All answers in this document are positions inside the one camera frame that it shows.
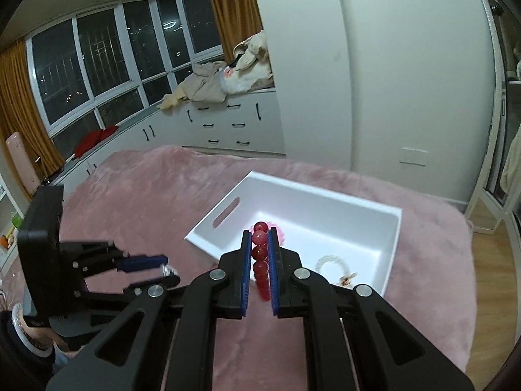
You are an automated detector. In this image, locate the red cushion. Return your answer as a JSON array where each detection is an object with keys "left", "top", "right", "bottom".
[{"left": 73, "top": 124, "right": 118, "bottom": 158}]

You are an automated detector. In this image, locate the pink fluffy blanket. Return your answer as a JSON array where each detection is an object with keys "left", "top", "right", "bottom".
[{"left": 61, "top": 146, "right": 477, "bottom": 390}]

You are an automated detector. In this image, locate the pile of beige clothes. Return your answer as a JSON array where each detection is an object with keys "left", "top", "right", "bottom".
[{"left": 158, "top": 30, "right": 275, "bottom": 110}]

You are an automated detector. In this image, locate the mustard curtain right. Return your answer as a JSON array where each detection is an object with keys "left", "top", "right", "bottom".
[{"left": 210, "top": 0, "right": 263, "bottom": 63}]

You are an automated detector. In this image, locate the clear crystal bracelet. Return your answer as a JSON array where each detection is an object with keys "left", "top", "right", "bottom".
[{"left": 314, "top": 253, "right": 353, "bottom": 283}]

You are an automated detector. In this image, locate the white wardrobe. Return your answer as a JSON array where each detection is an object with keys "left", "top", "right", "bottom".
[{"left": 257, "top": 0, "right": 495, "bottom": 209}]

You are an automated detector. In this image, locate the mustard curtain left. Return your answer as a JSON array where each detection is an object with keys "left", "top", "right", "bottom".
[{"left": 0, "top": 40, "right": 64, "bottom": 199}]

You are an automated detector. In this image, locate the pearl bead jewelry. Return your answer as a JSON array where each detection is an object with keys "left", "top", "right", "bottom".
[{"left": 161, "top": 264, "right": 178, "bottom": 277}]

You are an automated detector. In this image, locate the white storage box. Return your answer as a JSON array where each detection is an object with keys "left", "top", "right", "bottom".
[{"left": 185, "top": 171, "right": 402, "bottom": 294}]

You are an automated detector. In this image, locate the red bead bracelet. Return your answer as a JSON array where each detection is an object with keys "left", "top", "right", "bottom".
[{"left": 250, "top": 220, "right": 272, "bottom": 303}]

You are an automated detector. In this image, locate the pink chair back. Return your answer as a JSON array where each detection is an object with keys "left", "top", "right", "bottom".
[{"left": 6, "top": 132, "right": 41, "bottom": 196}]

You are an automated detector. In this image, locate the large bay window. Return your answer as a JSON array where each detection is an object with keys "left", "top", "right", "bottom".
[{"left": 26, "top": 0, "right": 223, "bottom": 160}]

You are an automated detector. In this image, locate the mustard curtain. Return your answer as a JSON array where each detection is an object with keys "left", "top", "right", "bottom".
[
  {"left": 210, "top": 0, "right": 263, "bottom": 63},
  {"left": 0, "top": 40, "right": 64, "bottom": 199}
]

